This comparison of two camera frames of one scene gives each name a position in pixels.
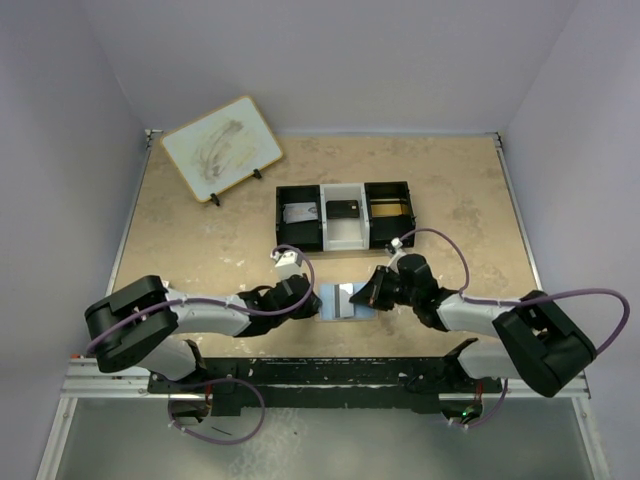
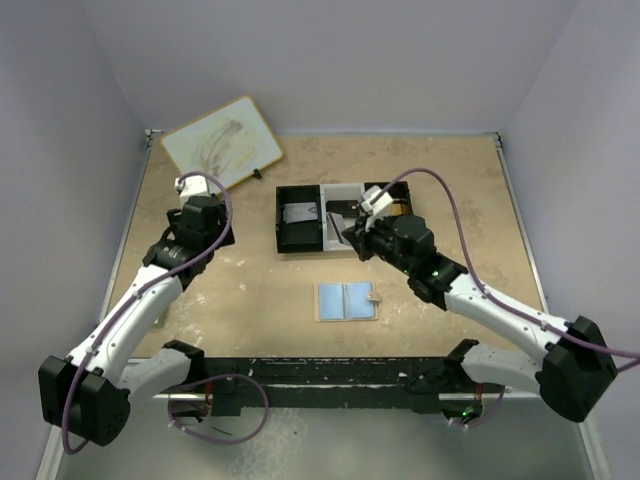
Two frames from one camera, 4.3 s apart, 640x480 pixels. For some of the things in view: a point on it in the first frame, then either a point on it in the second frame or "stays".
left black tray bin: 307,235 stays
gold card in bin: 388,210 stays
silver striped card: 342,306 to 335,225
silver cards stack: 298,212 stays
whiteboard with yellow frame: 221,147 stays
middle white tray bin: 345,234 stays
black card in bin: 342,209 stays
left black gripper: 304,298 to 220,238
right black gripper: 379,288 to 364,240
